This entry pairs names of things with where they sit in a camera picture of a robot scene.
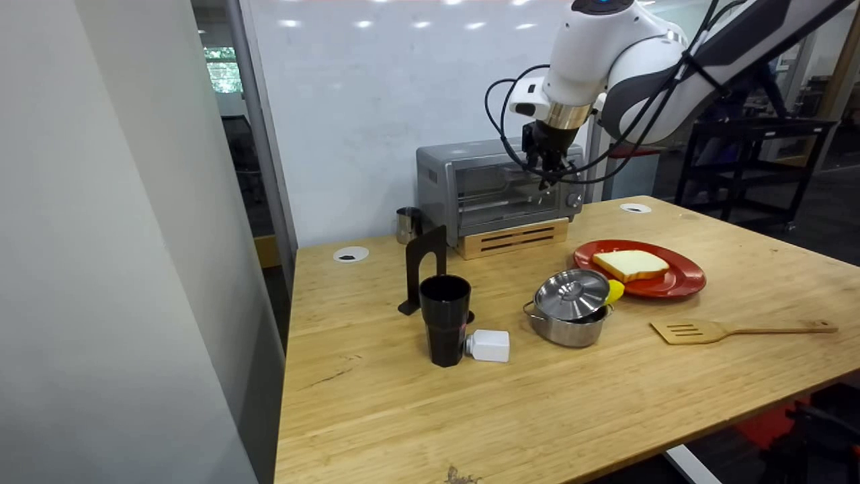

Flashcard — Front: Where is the stainless steel pot lid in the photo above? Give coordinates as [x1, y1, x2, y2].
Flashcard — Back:
[529, 267, 614, 326]

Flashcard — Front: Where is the black metal frame cart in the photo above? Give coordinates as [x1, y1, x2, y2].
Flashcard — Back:
[672, 117, 842, 231]

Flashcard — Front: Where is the silver toaster oven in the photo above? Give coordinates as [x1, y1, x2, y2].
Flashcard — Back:
[415, 137, 586, 248]

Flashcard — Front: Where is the white bread slice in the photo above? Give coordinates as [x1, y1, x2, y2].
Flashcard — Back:
[591, 248, 672, 286]

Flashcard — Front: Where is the wooden slotted spatula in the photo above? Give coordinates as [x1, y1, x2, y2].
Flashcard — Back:
[648, 317, 842, 349]

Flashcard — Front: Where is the black plastic tumbler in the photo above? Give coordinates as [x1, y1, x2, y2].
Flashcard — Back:
[416, 275, 477, 369]

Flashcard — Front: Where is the grey oven door with handle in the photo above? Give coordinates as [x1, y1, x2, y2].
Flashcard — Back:
[455, 164, 576, 236]

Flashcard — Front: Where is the slotted wooden oven stand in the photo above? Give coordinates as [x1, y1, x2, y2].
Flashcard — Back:
[459, 216, 574, 261]

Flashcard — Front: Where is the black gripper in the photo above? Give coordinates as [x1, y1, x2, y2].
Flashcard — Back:
[521, 119, 576, 191]

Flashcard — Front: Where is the black hook stand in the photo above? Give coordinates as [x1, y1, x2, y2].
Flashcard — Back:
[399, 223, 451, 317]

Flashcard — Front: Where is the small dark metal cup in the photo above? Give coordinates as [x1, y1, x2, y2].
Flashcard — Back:
[394, 205, 426, 248]

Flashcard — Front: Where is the small white box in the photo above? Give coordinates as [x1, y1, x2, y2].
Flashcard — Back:
[462, 328, 513, 365]

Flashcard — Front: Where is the red round plate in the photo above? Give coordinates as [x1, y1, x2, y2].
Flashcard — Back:
[570, 236, 709, 305]

